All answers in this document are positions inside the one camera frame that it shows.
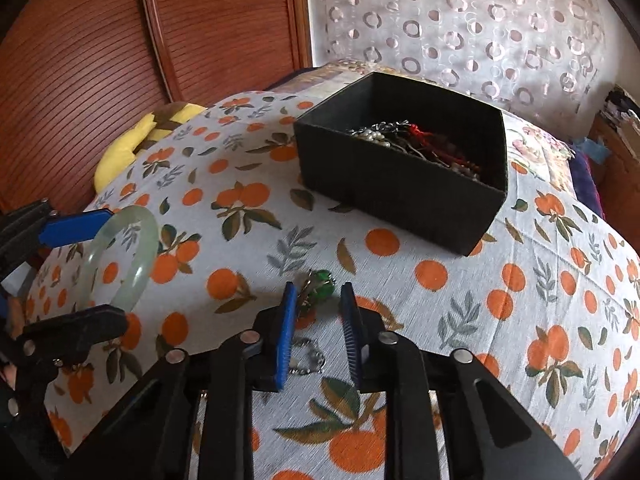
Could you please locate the wooden side cabinet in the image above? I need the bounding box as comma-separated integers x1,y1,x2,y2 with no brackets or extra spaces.
587,110,640,243

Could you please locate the pale green jade bangle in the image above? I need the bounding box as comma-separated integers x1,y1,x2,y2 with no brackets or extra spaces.
76,205,161,319

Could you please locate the pile of jewellery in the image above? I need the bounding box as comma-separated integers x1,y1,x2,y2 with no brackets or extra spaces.
349,122,482,182

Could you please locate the pile of folded clothes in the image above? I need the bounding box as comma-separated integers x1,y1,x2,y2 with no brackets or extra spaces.
602,87,640,128

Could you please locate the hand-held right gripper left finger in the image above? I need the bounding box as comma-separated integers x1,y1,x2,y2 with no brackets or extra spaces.
60,282,297,480

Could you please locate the navy blanket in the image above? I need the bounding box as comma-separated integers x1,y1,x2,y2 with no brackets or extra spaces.
569,147,609,217

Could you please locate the yellow striped plush toy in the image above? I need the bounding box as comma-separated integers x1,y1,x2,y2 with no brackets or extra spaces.
95,101,206,192

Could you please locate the wooden slatted wardrobe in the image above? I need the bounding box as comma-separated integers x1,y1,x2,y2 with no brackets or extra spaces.
0,0,314,217

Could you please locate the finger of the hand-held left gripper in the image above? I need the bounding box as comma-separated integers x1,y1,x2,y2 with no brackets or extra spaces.
15,305,130,368
0,199,114,281

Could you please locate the red braided bracelet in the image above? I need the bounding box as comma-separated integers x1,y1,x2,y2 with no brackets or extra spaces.
404,124,453,151

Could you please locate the silver ball chain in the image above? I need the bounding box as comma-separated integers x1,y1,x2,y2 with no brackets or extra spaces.
289,339,327,377

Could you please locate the black jewelry box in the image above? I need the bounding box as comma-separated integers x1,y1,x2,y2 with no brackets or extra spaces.
292,71,509,257

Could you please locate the green bead keychain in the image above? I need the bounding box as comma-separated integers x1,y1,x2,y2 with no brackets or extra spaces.
296,269,337,318

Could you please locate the circle pattern curtain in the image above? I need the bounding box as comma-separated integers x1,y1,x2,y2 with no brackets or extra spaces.
304,0,609,137

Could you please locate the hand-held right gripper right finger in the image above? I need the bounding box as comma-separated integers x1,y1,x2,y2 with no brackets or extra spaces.
339,282,586,480

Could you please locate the blue tissue bag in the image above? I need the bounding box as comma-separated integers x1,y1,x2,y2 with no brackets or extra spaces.
587,135,612,160

